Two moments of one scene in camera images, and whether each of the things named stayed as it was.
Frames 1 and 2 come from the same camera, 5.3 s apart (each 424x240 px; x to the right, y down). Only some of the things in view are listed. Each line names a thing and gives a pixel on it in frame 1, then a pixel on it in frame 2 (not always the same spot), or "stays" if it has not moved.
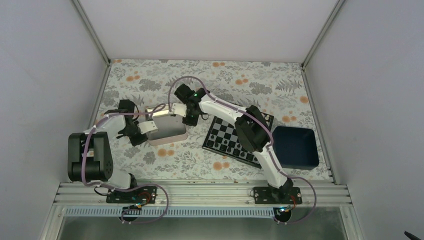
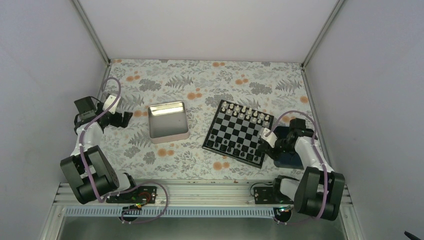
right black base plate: x=271 y=195 stays
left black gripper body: x=130 y=129 -> x=116 y=122
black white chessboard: x=222 y=138 stays
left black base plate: x=142 y=195 stays
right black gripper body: x=194 y=119 -> x=288 y=148
